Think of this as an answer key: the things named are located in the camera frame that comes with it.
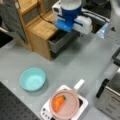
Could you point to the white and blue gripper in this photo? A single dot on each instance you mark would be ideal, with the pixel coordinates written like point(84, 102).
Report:
point(68, 11)

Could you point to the orange toy carrot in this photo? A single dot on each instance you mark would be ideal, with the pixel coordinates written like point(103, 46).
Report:
point(58, 102)

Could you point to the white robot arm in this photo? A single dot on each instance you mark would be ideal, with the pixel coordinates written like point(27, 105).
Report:
point(114, 25)

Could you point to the grey fabric drawer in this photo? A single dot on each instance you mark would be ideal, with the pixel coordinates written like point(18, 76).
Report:
point(63, 40)

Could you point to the grey fabric storage box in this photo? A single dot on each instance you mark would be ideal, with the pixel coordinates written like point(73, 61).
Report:
point(11, 19)

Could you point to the teal bowl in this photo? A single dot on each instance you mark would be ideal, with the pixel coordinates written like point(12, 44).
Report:
point(32, 79)

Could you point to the silver toaster oven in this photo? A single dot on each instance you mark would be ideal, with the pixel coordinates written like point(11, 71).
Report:
point(108, 94)

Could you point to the pink frying pan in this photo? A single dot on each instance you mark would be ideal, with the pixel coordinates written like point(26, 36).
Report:
point(70, 105)

